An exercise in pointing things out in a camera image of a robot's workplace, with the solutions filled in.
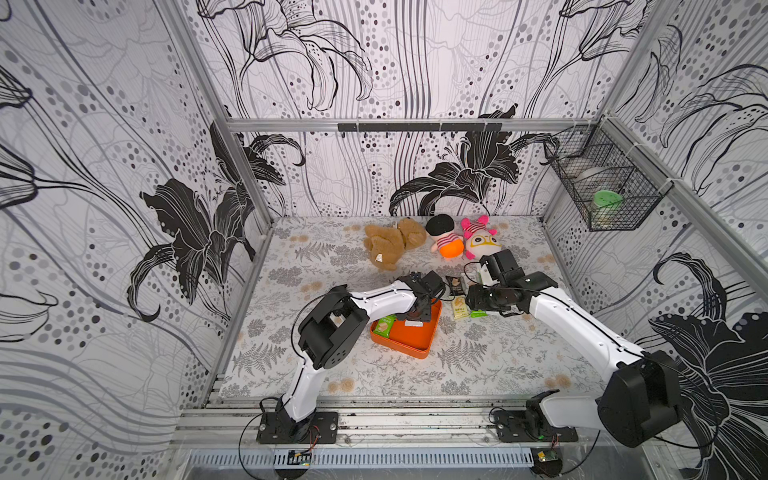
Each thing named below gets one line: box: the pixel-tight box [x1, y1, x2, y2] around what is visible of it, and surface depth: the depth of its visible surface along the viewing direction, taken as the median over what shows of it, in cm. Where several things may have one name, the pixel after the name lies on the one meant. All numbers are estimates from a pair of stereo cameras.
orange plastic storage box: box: [370, 299, 443, 359], surface depth 88 cm
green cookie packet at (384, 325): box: [374, 314, 397, 338], surface depth 89 cm
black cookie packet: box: [445, 276, 466, 296], surface depth 100 cm
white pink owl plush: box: [461, 214, 503, 260], surface depth 107 cm
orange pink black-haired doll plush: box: [426, 214, 465, 259], surface depth 109 cm
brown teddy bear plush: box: [363, 217, 427, 272], surface depth 103 cm
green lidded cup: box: [593, 190, 624, 210], surface depth 80 cm
